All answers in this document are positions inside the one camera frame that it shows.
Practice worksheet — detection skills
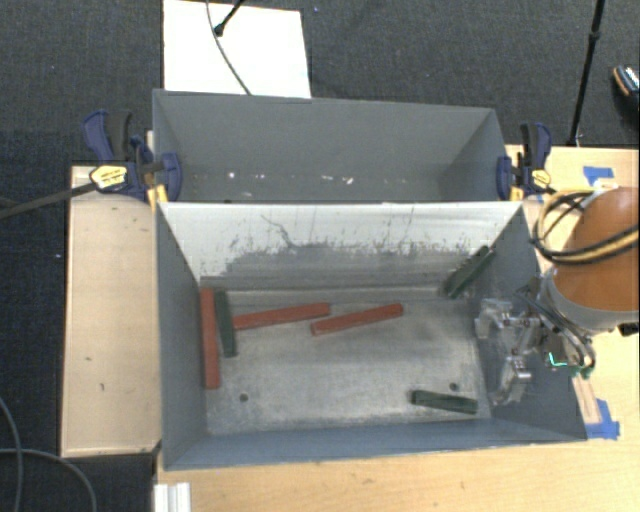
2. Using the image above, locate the dark green flat block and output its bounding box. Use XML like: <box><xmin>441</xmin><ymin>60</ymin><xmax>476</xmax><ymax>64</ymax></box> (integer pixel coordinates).
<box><xmin>410</xmin><ymin>389</ymin><xmax>479</xmax><ymax>416</ymax></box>
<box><xmin>213</xmin><ymin>290</ymin><xmax>239</xmax><ymax>359</ymax></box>
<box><xmin>441</xmin><ymin>245</ymin><xmax>497</xmax><ymax>300</ymax></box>

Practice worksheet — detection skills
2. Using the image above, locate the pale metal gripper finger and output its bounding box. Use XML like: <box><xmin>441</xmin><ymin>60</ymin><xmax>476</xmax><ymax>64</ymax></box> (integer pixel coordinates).
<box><xmin>488</xmin><ymin>355</ymin><xmax>534</xmax><ymax>407</ymax></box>
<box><xmin>473</xmin><ymin>297</ymin><xmax>514</xmax><ymax>342</ymax></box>

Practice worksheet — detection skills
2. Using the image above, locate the pale wood flat board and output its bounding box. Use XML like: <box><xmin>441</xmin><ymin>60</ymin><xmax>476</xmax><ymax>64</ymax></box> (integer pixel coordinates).
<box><xmin>60</xmin><ymin>165</ymin><xmax>164</xmax><ymax>459</ymax></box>

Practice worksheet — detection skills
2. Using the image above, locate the grey metal bin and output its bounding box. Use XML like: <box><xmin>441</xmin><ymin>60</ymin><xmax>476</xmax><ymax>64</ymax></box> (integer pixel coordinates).
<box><xmin>151</xmin><ymin>88</ymin><xmax>589</xmax><ymax>472</ymax></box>

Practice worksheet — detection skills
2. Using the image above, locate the red-brown flat block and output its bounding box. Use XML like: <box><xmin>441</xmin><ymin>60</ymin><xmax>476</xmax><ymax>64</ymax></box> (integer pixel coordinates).
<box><xmin>309</xmin><ymin>302</ymin><xmax>405</xmax><ymax>338</ymax></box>
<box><xmin>199</xmin><ymin>287</ymin><xmax>223</xmax><ymax>391</ymax></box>
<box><xmin>231</xmin><ymin>301</ymin><xmax>332</xmax><ymax>332</ymax></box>

